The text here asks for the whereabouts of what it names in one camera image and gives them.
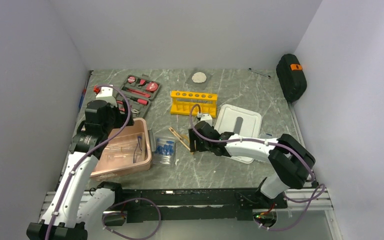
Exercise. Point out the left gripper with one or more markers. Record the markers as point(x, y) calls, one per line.
point(121, 117)

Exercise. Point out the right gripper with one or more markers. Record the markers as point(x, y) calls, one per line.
point(193, 137)

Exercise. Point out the wooden test tube clamp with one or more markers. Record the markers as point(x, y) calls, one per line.
point(183, 139)

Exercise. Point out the pink plastic bin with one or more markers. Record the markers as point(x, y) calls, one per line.
point(106, 169)

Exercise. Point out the bag of plastic pipettes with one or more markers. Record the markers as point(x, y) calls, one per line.
point(119, 151)

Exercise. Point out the blue safety glasses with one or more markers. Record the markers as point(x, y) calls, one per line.
point(139, 152)

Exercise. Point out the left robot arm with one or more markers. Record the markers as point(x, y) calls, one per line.
point(61, 220)

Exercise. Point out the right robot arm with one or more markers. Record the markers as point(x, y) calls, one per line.
point(292, 163)

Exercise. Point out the red black pliers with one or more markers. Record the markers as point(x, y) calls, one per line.
point(134, 107)

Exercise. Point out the bag of blue caps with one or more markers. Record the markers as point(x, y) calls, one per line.
point(165, 151)

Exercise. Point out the white bin lid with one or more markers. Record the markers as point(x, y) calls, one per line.
point(241, 121)

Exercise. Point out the yellow test tube rack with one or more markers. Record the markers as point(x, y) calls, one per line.
point(183, 102)

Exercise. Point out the grey tool case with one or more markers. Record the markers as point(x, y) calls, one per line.
point(140, 84)

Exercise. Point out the red electrical tape roll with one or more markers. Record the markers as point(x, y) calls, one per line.
point(131, 79)

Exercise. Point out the red utility knife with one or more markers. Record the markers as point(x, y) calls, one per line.
point(137, 92)

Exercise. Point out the red tape measure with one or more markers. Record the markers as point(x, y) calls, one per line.
point(152, 87)

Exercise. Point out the clear plastic box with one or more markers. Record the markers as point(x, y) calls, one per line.
point(265, 136)

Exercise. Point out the silver wrench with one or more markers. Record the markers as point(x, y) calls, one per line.
point(259, 73)

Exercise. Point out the black tool case orange latch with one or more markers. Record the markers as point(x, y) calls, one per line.
point(291, 77)

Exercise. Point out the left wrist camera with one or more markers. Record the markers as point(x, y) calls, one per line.
point(106, 93)

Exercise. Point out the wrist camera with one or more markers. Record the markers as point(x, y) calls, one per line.
point(205, 117)
point(106, 93)

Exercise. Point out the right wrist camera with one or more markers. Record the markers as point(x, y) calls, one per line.
point(205, 117)

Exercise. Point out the blue red screwdriver by wall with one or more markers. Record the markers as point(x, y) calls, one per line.
point(84, 90)

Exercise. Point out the red handled screwdriver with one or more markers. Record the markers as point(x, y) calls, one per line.
point(138, 100)

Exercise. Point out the grey bin latch handle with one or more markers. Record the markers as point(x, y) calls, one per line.
point(152, 140)

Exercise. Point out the wire gauze with white centre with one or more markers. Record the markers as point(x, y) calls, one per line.
point(199, 78)

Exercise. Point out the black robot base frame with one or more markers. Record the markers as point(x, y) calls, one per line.
point(140, 205)

